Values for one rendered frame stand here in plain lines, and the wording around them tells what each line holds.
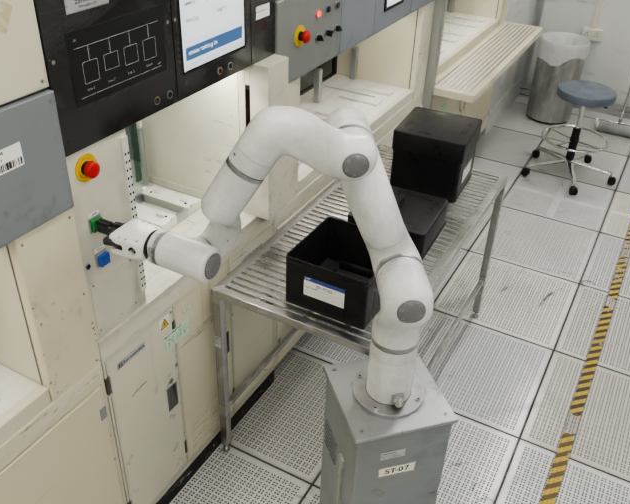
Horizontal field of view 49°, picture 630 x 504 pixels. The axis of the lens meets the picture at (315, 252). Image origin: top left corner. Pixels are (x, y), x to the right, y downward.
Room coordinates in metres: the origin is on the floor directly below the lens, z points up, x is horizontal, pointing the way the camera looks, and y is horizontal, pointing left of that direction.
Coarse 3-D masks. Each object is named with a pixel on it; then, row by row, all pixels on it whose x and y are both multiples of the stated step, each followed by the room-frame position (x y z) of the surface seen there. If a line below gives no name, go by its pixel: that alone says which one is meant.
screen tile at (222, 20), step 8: (216, 0) 1.88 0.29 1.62; (224, 0) 1.91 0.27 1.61; (240, 0) 1.98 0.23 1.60; (240, 8) 1.98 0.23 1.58; (216, 16) 1.87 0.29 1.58; (224, 16) 1.91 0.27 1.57; (232, 16) 1.94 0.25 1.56; (240, 16) 1.97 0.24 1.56; (216, 24) 1.87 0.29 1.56; (224, 24) 1.90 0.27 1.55; (232, 24) 1.94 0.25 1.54
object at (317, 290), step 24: (312, 240) 1.85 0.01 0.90; (336, 240) 1.93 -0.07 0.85; (360, 240) 1.89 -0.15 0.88; (288, 264) 1.70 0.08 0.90; (312, 264) 1.67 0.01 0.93; (336, 264) 1.91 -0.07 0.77; (360, 264) 1.89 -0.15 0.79; (288, 288) 1.70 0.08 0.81; (312, 288) 1.66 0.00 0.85; (336, 288) 1.63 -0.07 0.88; (360, 288) 1.59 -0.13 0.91; (336, 312) 1.62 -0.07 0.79; (360, 312) 1.59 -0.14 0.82
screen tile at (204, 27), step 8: (184, 0) 1.76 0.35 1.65; (192, 0) 1.79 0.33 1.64; (200, 0) 1.82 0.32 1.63; (184, 8) 1.76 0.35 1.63; (192, 8) 1.78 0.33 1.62; (200, 8) 1.81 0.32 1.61; (208, 8) 1.84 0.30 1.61; (184, 16) 1.75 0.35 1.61; (208, 16) 1.84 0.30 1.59; (184, 24) 1.75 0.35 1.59; (192, 24) 1.78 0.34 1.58; (200, 24) 1.81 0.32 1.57; (208, 24) 1.84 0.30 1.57; (184, 32) 1.75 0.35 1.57; (192, 32) 1.78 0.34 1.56; (200, 32) 1.81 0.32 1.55; (208, 32) 1.84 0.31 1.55; (192, 40) 1.78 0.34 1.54
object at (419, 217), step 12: (396, 192) 2.26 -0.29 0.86; (408, 192) 2.27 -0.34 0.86; (408, 204) 2.17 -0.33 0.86; (420, 204) 2.18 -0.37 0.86; (432, 204) 2.18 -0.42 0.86; (444, 204) 2.19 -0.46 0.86; (348, 216) 2.09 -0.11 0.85; (408, 216) 2.09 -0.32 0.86; (420, 216) 2.09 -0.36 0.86; (432, 216) 2.10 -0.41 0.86; (444, 216) 2.19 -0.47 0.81; (408, 228) 2.01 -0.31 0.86; (420, 228) 2.01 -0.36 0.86; (432, 228) 2.05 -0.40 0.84; (420, 240) 1.97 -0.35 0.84; (432, 240) 2.08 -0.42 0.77; (420, 252) 1.97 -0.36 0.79
